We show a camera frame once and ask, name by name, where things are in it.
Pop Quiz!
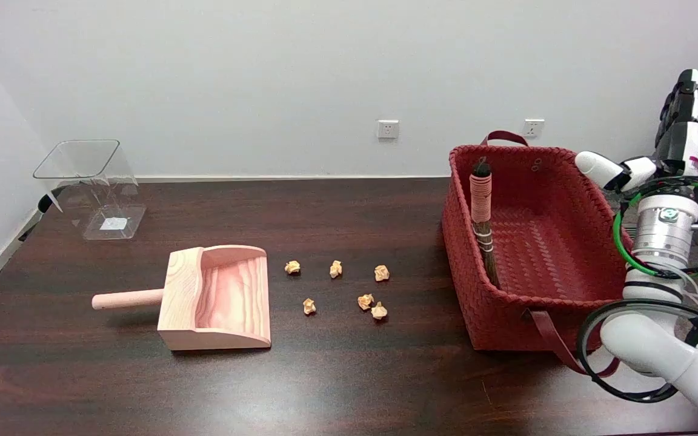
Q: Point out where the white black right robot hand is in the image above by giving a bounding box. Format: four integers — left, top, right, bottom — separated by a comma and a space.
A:
574, 68, 698, 194

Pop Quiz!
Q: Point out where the dark straw hand broom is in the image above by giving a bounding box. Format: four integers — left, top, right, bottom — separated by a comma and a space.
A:
470, 157, 502, 289

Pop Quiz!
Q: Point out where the red woven basket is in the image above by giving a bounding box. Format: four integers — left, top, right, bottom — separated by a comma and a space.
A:
442, 130, 636, 377

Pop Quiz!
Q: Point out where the wooden dustpan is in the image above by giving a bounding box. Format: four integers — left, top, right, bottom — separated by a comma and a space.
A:
91, 245, 271, 352

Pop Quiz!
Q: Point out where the clear plastic bin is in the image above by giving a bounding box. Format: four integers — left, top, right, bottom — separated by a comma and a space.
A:
33, 139, 147, 241

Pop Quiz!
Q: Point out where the green cable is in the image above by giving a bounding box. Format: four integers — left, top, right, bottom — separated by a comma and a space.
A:
612, 193, 660, 277

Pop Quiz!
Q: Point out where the black cable loop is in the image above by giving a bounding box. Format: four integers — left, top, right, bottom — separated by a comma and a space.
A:
576, 299, 698, 404

